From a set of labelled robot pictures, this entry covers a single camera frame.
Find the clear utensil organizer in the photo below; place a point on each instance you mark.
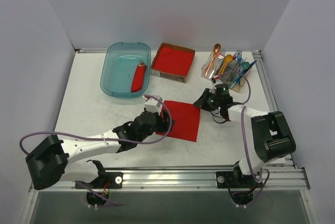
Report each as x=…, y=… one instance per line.
x=228, y=76

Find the cardboard napkin box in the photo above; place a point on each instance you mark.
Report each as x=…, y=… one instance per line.
x=171, y=77

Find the teal plastic spoon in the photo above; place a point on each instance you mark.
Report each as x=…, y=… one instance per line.
x=243, y=66

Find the red paper napkin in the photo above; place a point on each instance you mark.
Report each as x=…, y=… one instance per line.
x=187, y=119

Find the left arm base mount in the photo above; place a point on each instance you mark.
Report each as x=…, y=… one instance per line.
x=109, y=180

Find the silver fork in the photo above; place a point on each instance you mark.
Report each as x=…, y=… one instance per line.
x=221, y=55

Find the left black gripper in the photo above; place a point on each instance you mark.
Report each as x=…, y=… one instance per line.
x=164, y=120

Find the aluminium frame rail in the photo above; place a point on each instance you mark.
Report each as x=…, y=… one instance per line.
x=171, y=164

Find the teal plastic basin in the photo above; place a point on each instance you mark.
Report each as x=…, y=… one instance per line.
x=121, y=62

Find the yellow plastic spoon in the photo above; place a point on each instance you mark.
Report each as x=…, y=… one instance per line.
x=228, y=58

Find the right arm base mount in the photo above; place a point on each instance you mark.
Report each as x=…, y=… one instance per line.
x=233, y=179

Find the blue plastic knife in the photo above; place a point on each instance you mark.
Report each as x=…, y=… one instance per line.
x=243, y=72

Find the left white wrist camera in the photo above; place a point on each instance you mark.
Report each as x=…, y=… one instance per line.
x=153, y=105

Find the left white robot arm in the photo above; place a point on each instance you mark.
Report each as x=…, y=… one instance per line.
x=56, y=159

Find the red napkin stack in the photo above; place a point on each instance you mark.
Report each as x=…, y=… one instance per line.
x=172, y=60

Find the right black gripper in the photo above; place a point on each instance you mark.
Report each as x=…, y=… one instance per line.
x=205, y=101

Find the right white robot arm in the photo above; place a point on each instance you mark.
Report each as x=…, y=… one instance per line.
x=266, y=135

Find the rolled red napkin bundle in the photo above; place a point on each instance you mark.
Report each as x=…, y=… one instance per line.
x=138, y=77

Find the copper metallic spoon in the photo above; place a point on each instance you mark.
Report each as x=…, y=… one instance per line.
x=215, y=52

